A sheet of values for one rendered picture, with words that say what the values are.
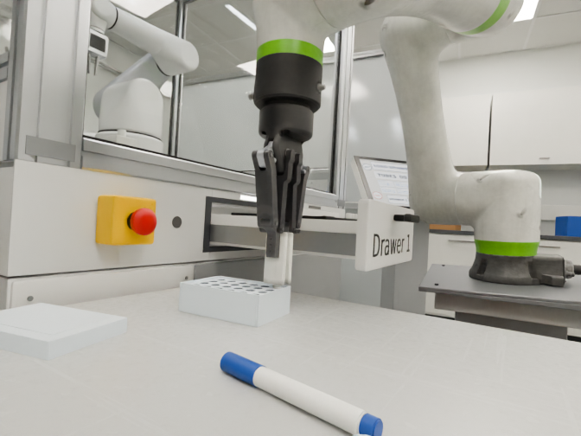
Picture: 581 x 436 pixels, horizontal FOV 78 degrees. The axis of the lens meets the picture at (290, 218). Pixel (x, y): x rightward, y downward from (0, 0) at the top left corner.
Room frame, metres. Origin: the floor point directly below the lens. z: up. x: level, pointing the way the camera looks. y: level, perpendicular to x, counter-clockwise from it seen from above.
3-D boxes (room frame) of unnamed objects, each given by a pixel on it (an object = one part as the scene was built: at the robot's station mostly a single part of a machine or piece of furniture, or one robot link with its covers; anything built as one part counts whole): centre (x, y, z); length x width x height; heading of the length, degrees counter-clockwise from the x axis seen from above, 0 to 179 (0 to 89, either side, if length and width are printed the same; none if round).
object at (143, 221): (0.53, 0.22, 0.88); 0.04 x 0.03 x 0.04; 148
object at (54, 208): (1.12, 0.48, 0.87); 1.02 x 0.95 x 0.14; 148
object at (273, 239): (0.47, 0.03, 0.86); 0.03 x 0.01 x 0.05; 153
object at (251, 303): (0.49, 0.07, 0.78); 0.12 x 0.08 x 0.04; 63
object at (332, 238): (0.77, -0.01, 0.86); 0.40 x 0.26 x 0.06; 58
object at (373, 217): (0.66, -0.19, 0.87); 0.29 x 0.02 x 0.11; 148
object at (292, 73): (0.49, 0.02, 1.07); 0.12 x 0.09 x 0.06; 63
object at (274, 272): (0.48, 0.02, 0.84); 0.03 x 0.01 x 0.07; 63
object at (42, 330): (0.36, 0.24, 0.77); 0.13 x 0.09 x 0.02; 71
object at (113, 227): (0.54, 0.25, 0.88); 0.07 x 0.05 x 0.07; 148
